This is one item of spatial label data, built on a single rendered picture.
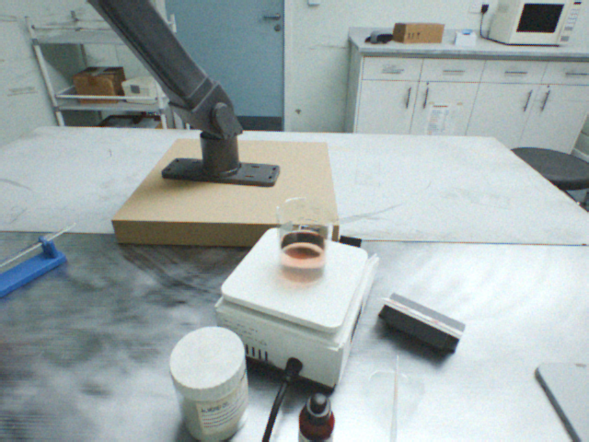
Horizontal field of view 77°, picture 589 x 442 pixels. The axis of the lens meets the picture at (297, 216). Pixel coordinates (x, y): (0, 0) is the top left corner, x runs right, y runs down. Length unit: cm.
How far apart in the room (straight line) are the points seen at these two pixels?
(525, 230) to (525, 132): 253
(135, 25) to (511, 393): 57
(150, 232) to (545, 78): 287
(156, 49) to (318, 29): 272
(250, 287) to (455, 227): 40
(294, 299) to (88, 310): 27
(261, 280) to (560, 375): 31
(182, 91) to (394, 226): 38
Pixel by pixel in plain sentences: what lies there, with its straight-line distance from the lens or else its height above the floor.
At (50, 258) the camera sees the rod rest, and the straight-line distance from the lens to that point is 61.
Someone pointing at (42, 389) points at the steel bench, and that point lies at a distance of 46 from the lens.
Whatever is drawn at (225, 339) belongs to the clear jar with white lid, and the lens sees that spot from 33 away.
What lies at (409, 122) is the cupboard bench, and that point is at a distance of 285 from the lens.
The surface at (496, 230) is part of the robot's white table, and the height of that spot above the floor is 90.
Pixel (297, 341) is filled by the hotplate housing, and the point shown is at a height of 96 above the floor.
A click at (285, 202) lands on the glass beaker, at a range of 35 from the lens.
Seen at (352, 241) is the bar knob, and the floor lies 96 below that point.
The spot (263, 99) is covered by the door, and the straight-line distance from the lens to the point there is 331.
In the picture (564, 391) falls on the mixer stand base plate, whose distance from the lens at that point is 46.
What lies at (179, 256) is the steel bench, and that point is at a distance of 56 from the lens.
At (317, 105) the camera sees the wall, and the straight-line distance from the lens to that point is 332.
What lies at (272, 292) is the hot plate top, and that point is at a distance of 35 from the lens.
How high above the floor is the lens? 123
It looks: 32 degrees down
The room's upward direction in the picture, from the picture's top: 1 degrees clockwise
